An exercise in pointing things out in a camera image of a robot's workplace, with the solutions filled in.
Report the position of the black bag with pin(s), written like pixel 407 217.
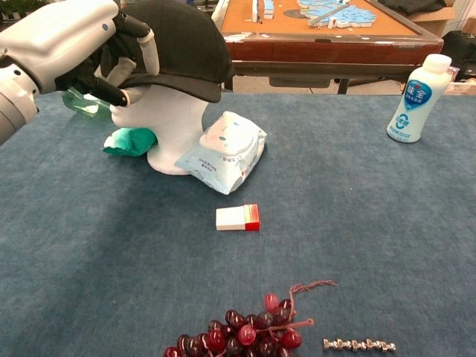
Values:
pixel 459 50

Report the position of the white plastic crate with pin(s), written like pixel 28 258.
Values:
pixel 461 88

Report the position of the white foam mannequin head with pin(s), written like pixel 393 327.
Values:
pixel 167 126

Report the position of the black baseball cap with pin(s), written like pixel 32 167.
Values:
pixel 186 48

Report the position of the grey mahjong ruler stick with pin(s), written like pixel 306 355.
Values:
pixel 329 15

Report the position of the white yogurt drink bottle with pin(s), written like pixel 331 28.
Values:
pixel 414 104

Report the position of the red plastic grape bunch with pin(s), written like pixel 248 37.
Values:
pixel 245 331

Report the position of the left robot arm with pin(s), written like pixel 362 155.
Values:
pixel 13 100

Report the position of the blue mahjong tile pile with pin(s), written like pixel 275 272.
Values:
pixel 334 15

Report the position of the black cloth on box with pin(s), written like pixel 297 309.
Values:
pixel 413 6

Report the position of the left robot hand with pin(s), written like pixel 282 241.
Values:
pixel 70 44

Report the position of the blue felt table cover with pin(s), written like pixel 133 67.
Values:
pixel 238 230

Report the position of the white and red small box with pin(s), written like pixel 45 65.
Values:
pixel 238 218

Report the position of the brown mahjong table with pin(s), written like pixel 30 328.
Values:
pixel 327 41

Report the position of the cardboard box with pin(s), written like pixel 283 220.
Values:
pixel 435 18

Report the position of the blue wet wipes pack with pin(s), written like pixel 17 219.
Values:
pixel 227 152

